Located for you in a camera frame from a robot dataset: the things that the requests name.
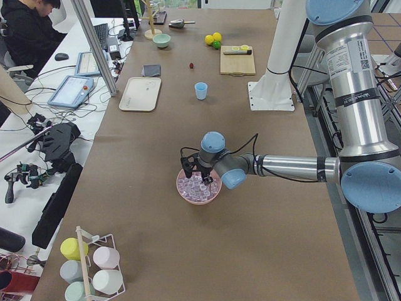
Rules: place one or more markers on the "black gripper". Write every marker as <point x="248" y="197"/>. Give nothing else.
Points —
<point x="205" y="172"/>

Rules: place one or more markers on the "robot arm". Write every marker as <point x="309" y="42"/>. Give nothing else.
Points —
<point x="368" y="166"/>

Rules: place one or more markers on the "pile of ice cubes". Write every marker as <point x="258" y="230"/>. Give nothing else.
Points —
<point x="194" y="189"/>

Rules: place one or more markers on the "light blue cup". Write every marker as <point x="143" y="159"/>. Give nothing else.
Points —
<point x="201" y="90"/>

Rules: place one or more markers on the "pink cup in rack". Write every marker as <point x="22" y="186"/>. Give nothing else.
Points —
<point x="106" y="257"/>

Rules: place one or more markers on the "white cup in rack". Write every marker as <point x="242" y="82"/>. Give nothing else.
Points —
<point x="107" y="281"/>

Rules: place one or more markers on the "wooden cup tree stand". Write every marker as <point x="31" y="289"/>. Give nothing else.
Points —
<point x="152" y="9"/>

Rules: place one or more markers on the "yellow cup in rack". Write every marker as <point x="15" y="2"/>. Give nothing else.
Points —
<point x="70" y="249"/>

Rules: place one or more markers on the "steel ice scoop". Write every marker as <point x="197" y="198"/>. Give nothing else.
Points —
<point x="179" y="23"/>

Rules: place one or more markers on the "grey cup in rack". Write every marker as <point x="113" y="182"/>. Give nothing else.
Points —
<point x="71" y="271"/>

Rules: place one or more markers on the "green cup in rack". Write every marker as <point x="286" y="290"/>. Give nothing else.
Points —
<point x="75" y="292"/>

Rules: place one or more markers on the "pink bowl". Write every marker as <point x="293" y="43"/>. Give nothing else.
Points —
<point x="200" y="200"/>

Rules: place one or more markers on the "cream rabbit tray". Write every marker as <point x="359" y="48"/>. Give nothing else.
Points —
<point x="140" y="94"/>

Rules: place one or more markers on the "grey folded cloth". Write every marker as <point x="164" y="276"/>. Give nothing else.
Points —
<point x="153" y="70"/>

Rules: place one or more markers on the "wooden cutting board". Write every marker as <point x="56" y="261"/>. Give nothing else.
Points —
<point x="237" y="65"/>

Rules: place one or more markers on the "green lime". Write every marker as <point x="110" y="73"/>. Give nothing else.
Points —
<point x="216" y="45"/>

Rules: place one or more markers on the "yellow lemon outer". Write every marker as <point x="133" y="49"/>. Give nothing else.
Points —
<point x="209" y="39"/>

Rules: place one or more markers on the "light green bowl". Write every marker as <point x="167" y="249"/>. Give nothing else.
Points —
<point x="161" y="40"/>

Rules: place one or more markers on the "yellow lemon near lime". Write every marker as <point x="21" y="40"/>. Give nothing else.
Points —
<point x="217" y="36"/>

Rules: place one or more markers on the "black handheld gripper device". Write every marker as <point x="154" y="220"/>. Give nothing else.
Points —
<point x="55" y="143"/>

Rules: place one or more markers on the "near teach pendant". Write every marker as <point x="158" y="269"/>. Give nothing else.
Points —
<point x="72" y="92"/>

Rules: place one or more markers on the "teach pendant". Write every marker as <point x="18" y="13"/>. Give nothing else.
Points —
<point x="72" y="92"/>
<point x="86" y="65"/>

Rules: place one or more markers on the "far teach pendant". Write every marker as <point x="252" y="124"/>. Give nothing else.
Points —
<point x="86" y="65"/>

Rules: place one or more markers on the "black keyboard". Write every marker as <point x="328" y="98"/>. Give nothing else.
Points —
<point x="101" y="31"/>

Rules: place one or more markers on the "black computer mouse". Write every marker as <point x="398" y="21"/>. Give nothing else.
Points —
<point x="61" y="56"/>

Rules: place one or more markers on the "person in black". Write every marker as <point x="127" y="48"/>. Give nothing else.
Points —
<point x="33" y="39"/>

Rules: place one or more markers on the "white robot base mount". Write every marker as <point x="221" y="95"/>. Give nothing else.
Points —
<point x="272" y="92"/>

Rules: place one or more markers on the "white wire cup rack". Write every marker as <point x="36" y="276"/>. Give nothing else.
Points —
<point x="88" y="243"/>

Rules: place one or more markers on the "aluminium frame post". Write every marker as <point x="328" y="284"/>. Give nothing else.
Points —
<point x="92" y="39"/>

